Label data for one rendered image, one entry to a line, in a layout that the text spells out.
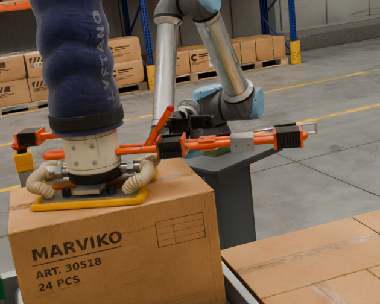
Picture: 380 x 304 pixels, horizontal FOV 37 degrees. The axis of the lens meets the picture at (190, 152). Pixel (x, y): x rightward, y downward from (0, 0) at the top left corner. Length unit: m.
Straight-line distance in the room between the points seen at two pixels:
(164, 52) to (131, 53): 6.94
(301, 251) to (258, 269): 0.21
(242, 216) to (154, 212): 1.26
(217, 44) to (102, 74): 0.83
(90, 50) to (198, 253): 0.68
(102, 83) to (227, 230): 1.36
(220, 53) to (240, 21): 8.99
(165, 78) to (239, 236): 1.00
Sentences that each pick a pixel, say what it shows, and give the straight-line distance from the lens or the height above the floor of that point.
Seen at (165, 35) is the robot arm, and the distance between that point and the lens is 2.30.
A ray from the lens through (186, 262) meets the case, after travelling 1.76.
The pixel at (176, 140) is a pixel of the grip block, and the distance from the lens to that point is 1.72.
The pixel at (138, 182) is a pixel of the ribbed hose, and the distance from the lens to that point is 1.66.
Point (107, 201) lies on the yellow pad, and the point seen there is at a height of 0.97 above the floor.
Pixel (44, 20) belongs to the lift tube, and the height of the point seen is 1.49.
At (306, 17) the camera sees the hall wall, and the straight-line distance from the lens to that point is 12.20.
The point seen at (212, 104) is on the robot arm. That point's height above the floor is 0.99.
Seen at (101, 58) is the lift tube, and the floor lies 1.37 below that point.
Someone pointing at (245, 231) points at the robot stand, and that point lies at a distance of 2.93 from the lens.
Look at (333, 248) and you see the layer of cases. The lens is 2.22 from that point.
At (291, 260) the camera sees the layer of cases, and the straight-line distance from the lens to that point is 2.13.
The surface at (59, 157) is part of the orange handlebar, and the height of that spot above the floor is 1.08.
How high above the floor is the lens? 1.54
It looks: 16 degrees down
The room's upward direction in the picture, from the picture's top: 7 degrees counter-clockwise
